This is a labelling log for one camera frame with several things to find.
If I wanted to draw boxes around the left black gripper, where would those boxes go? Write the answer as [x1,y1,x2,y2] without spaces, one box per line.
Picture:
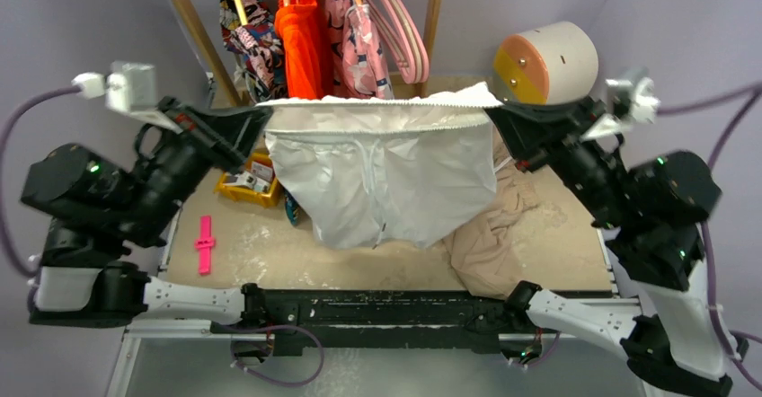
[125,95,279,244]

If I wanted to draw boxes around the white shorts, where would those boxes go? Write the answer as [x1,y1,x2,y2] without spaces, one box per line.
[264,83,500,249]

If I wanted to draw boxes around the pink wooden hanger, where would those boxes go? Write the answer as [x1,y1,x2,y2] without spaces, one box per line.
[350,0,418,83]
[357,0,432,84]

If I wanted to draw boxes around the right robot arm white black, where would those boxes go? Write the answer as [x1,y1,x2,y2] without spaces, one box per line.
[487,97,748,396]

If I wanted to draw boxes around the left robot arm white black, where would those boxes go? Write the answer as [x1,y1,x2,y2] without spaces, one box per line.
[21,97,273,333]

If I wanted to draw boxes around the comic print shorts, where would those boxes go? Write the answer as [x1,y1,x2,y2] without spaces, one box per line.
[219,0,288,102]

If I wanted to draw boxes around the orange mesh shorts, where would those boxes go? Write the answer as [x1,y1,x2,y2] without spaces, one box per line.
[275,0,333,100]

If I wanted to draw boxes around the beige shorts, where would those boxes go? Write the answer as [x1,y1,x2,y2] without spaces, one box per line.
[443,129,568,300]

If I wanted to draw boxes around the pink shark print shorts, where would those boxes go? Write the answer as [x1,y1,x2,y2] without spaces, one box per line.
[324,0,394,99]

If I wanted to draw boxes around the white item in bin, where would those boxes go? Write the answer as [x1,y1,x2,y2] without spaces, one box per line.
[223,172,271,193]

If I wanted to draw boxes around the round white drawer cabinet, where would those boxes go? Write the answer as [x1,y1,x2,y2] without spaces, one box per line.
[492,22,599,105]

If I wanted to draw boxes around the yellow plastic bin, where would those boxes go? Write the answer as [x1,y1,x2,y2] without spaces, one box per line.
[214,148,284,208]

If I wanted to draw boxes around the pink plastic clip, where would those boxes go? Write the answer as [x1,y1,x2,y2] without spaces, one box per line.
[194,215,216,276]

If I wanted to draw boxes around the wooden clothes rack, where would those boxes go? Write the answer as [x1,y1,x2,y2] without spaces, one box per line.
[170,0,442,104]

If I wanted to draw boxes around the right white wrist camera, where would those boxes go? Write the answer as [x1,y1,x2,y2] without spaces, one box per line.
[581,66,661,141]

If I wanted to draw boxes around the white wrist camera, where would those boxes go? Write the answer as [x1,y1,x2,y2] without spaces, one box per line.
[581,66,661,141]
[71,61,182,133]

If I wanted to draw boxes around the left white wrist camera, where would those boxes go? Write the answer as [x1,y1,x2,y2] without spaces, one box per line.
[71,61,182,133]

